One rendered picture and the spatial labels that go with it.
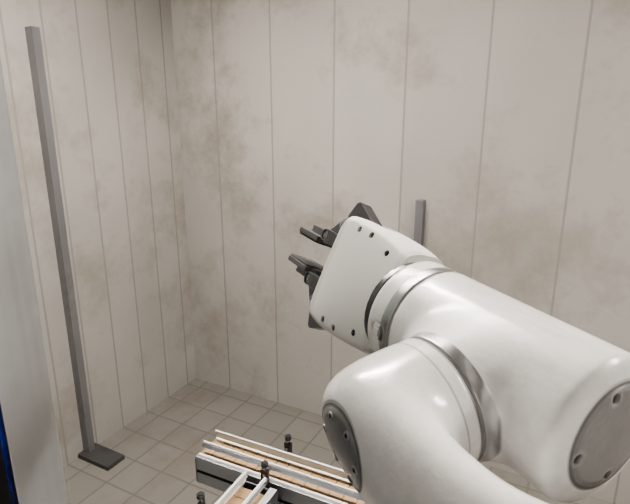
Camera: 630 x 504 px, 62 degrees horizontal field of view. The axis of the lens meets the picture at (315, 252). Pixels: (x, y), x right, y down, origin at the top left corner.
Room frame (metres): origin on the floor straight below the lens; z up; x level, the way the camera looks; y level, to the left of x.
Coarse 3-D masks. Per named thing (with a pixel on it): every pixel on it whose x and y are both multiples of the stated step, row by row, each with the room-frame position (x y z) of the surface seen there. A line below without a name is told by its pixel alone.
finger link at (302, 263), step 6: (288, 258) 0.51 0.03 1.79; (294, 258) 0.50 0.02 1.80; (300, 258) 0.50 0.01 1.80; (306, 258) 0.52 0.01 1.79; (300, 264) 0.49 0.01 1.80; (306, 264) 0.48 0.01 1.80; (312, 264) 0.49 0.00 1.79; (318, 264) 0.51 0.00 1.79; (300, 270) 0.50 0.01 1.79; (306, 270) 0.48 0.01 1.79; (312, 270) 0.48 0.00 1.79; (318, 270) 0.48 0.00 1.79; (312, 288) 0.47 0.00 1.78; (312, 294) 0.46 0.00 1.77
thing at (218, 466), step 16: (224, 432) 1.40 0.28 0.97; (208, 448) 1.35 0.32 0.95; (224, 448) 1.33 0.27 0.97; (240, 448) 1.38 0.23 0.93; (256, 448) 1.35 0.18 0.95; (272, 448) 1.33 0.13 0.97; (288, 448) 1.34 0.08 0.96; (208, 464) 1.32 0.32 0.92; (224, 464) 1.30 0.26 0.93; (240, 464) 1.31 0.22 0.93; (256, 464) 1.27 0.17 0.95; (272, 464) 1.26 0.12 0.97; (288, 464) 1.31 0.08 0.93; (304, 464) 1.28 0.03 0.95; (320, 464) 1.26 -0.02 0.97; (208, 480) 1.32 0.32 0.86; (224, 480) 1.29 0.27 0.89; (256, 480) 1.24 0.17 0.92; (272, 480) 1.23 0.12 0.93; (288, 480) 1.24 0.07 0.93; (304, 480) 1.21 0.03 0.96; (320, 480) 1.19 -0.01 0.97; (336, 480) 1.24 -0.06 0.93; (288, 496) 1.20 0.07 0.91; (304, 496) 1.18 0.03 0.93; (320, 496) 1.17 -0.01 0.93; (336, 496) 1.18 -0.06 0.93; (352, 496) 1.15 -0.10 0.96
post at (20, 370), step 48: (0, 96) 0.53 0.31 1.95; (0, 144) 0.52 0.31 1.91; (0, 192) 0.52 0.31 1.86; (0, 240) 0.51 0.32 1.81; (0, 288) 0.50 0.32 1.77; (0, 336) 0.49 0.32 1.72; (0, 384) 0.49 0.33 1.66; (48, 384) 0.53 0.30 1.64; (0, 432) 0.49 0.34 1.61; (48, 432) 0.52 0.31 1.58; (48, 480) 0.52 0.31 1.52
